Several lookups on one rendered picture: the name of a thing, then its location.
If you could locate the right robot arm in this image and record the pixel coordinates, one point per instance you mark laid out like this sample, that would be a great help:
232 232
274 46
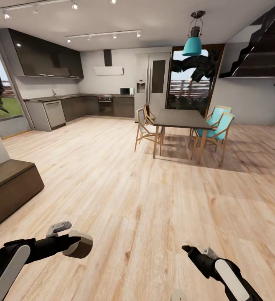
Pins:
224 270

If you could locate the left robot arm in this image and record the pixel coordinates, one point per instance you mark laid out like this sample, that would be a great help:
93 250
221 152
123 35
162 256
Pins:
15 254

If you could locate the microwave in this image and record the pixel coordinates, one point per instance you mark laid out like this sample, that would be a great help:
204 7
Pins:
125 91

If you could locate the oven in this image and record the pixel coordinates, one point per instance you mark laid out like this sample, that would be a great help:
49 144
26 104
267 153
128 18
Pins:
105 104

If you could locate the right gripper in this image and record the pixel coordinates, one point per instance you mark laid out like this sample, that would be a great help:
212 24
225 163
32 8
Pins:
197 258

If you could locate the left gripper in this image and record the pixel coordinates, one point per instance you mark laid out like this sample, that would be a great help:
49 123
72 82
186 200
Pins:
58 244

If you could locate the pillar candle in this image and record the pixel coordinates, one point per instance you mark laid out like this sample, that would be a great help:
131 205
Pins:
178 295
81 248

